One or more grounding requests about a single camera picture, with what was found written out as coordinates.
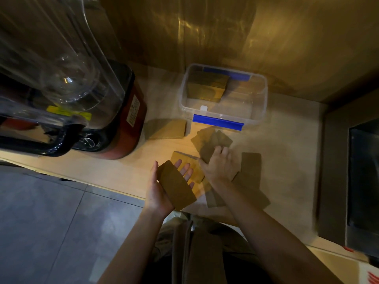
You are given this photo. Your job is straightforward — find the person's right hand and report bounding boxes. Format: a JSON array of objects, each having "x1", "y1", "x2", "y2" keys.
[{"x1": 198, "y1": 146, "x2": 239, "y2": 187}]

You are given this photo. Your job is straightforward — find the person's left hand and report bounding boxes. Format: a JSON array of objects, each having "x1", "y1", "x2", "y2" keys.
[{"x1": 144, "y1": 160, "x2": 195, "y2": 218}]

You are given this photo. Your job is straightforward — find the brown cardboard cup sleeve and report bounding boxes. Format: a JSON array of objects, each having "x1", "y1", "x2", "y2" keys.
[{"x1": 156, "y1": 160, "x2": 198, "y2": 211}]

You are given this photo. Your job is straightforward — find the person's right forearm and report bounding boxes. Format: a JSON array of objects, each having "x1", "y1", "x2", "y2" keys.
[{"x1": 211, "y1": 179, "x2": 344, "y2": 284}]

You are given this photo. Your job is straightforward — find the person's left forearm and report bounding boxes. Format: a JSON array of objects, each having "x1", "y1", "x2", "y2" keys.
[{"x1": 97, "y1": 207, "x2": 174, "y2": 284}]

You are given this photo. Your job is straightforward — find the blue container clip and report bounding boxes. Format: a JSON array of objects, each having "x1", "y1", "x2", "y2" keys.
[
  {"x1": 192, "y1": 114, "x2": 245, "y2": 131},
  {"x1": 203, "y1": 66, "x2": 251, "y2": 82}
]

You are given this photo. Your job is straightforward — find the scattered pile of brown sleeves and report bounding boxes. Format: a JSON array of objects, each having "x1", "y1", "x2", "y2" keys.
[{"x1": 171, "y1": 126, "x2": 271, "y2": 209}]

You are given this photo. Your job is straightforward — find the red blender base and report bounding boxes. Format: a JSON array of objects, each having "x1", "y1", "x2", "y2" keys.
[{"x1": 72, "y1": 60, "x2": 148, "y2": 160}]

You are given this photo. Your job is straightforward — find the beige shirt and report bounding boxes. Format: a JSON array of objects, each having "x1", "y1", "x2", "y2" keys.
[{"x1": 152, "y1": 212, "x2": 258, "y2": 263}]

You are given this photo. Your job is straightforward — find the clear plastic storage container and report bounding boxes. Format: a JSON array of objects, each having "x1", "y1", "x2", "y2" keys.
[{"x1": 178, "y1": 63, "x2": 269, "y2": 131}]

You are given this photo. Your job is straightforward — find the white printed label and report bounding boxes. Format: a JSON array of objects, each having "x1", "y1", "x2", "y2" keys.
[{"x1": 126, "y1": 95, "x2": 141, "y2": 128}]

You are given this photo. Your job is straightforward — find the brown apron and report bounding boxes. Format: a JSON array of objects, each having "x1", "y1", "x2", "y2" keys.
[{"x1": 171, "y1": 220, "x2": 228, "y2": 284}]

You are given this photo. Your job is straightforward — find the yellow sticker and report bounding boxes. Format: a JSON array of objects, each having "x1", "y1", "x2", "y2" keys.
[{"x1": 46, "y1": 105, "x2": 92, "y2": 121}]

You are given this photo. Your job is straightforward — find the stainless steel appliance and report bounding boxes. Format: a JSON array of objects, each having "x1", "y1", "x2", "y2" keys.
[{"x1": 318, "y1": 88, "x2": 379, "y2": 260}]

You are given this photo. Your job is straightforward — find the white and red box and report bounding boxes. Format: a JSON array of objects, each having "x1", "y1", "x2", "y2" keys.
[{"x1": 358, "y1": 260, "x2": 379, "y2": 284}]

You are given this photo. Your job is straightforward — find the black blender jar handle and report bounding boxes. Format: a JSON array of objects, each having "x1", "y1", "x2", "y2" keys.
[{"x1": 0, "y1": 123, "x2": 86, "y2": 158}]

